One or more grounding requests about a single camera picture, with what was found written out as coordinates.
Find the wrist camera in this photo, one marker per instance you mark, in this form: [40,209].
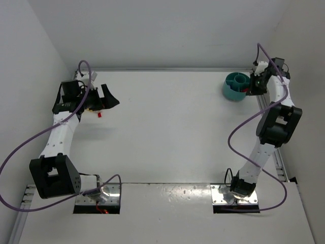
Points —
[259,67]
[93,75]

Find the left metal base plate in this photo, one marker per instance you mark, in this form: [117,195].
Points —
[108,195]

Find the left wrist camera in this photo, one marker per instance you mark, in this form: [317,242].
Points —
[93,75]

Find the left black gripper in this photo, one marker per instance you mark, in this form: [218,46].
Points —
[97,98]

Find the aluminium frame rail left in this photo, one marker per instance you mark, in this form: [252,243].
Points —
[22,216]

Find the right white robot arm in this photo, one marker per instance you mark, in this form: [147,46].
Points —
[240,184]

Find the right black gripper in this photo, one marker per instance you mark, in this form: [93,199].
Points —
[253,84]

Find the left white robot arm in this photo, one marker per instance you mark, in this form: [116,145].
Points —
[53,172]

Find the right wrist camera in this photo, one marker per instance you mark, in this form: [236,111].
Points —
[259,67]

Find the teal divided round container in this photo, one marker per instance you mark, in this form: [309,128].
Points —
[233,84]

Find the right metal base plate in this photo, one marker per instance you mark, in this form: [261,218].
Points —
[221,196]

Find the metal base plate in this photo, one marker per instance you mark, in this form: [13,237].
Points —
[221,196]
[108,195]

